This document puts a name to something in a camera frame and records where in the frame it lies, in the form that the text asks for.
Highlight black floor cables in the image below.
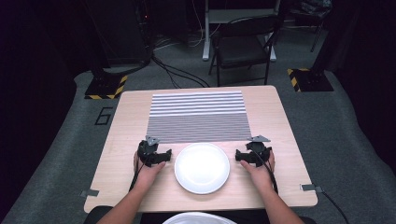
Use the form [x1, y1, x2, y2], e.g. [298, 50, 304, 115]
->
[150, 53, 211, 90]

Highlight person's left hand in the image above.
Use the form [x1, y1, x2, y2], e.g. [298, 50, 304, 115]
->
[133, 150, 167, 188]

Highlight grey tape piece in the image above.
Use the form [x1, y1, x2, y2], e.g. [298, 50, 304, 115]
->
[300, 183, 323, 194]
[79, 189, 100, 199]

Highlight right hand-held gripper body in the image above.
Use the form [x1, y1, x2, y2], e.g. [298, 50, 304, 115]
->
[246, 134, 273, 168]

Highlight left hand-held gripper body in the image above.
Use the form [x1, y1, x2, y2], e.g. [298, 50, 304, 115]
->
[137, 134, 163, 168]

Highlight grey striped placemat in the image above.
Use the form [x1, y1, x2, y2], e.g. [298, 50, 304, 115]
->
[146, 90, 252, 145]

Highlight black stand base hazard tape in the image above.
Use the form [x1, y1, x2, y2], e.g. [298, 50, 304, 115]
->
[84, 74, 129, 101]
[286, 67, 335, 93]

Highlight white plate at bottom edge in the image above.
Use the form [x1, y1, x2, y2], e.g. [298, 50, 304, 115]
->
[162, 211, 238, 224]

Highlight black equipment cabinet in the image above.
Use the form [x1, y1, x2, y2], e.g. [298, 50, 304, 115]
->
[83, 0, 154, 68]

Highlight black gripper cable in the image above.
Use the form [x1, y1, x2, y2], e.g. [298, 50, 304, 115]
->
[128, 155, 146, 192]
[254, 145, 279, 195]

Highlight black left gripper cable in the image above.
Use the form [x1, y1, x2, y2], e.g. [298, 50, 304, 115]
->
[128, 155, 146, 192]

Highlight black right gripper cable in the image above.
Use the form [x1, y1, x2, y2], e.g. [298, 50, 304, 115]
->
[254, 145, 279, 195]

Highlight white metal desk frame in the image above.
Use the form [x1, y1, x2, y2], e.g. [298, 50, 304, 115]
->
[202, 0, 282, 63]

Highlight dark background chair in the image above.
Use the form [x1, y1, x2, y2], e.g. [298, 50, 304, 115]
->
[289, 0, 333, 53]

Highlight black table cable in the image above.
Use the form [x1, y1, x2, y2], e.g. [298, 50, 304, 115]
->
[320, 189, 350, 224]

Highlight black folding chair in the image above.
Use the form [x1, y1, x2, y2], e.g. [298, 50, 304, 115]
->
[207, 14, 283, 88]

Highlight white round plate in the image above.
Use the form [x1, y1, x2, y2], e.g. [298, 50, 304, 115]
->
[174, 142, 231, 195]

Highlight person's right hand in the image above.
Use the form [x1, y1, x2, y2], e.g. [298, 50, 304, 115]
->
[239, 149, 276, 188]

